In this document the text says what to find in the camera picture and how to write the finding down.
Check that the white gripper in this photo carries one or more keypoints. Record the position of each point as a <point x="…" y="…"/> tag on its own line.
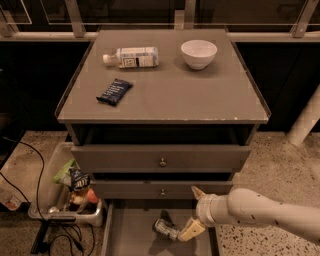
<point x="202" y="209"/>

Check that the clear plastic storage bin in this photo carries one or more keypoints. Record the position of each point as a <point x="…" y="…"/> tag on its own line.
<point x="53" y="199"/>

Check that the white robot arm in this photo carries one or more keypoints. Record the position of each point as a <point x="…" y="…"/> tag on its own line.
<point x="249" y="208"/>

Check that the dark blue chip bag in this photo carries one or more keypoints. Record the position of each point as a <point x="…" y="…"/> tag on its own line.
<point x="79" y="180"/>

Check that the middle grey drawer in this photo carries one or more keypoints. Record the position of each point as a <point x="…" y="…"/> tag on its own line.
<point x="157" y="189"/>

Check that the clear plastic water bottle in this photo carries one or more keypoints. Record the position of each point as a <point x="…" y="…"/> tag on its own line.
<point x="133" y="57"/>

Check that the white ceramic bowl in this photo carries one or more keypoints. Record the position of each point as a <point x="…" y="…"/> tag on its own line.
<point x="198" y="54"/>

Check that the top grey drawer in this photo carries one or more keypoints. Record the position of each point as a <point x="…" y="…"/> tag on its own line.
<point x="160" y="158"/>

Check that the silver green 7up can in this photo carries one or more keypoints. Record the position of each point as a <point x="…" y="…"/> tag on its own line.
<point x="167" y="229"/>

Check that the dark blue snack packet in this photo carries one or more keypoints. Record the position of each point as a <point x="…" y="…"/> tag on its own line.
<point x="114" y="93"/>

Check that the grey drawer cabinet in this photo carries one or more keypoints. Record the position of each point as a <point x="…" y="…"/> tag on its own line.
<point x="171" y="104"/>

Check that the green snack bag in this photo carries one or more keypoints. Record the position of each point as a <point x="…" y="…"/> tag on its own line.
<point x="63" y="176"/>

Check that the white metal railing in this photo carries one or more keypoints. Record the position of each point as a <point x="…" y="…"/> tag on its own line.
<point x="81" y="20"/>

